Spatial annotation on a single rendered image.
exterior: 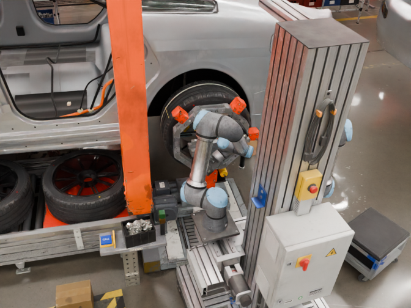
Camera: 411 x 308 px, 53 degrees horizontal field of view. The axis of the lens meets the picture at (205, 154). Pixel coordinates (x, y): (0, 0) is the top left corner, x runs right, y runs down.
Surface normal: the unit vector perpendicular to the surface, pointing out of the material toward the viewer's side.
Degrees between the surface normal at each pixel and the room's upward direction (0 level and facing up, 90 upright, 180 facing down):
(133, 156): 90
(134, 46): 90
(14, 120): 91
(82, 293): 0
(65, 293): 0
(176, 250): 0
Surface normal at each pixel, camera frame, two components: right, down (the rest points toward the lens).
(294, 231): 0.04, -0.79
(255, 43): 0.23, 0.61
